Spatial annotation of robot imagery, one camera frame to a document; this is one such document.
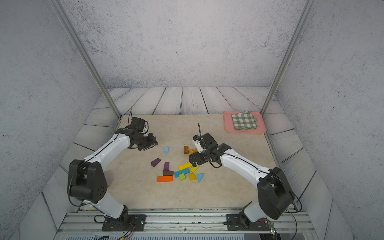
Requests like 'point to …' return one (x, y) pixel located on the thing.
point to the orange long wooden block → (165, 179)
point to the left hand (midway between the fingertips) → (158, 143)
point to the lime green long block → (194, 169)
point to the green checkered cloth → (244, 121)
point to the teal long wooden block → (184, 171)
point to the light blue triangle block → (200, 176)
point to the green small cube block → (182, 177)
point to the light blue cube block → (166, 150)
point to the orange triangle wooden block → (192, 150)
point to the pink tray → (229, 126)
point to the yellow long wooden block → (184, 166)
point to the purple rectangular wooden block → (166, 166)
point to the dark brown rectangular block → (167, 172)
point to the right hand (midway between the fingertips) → (197, 157)
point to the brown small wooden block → (186, 150)
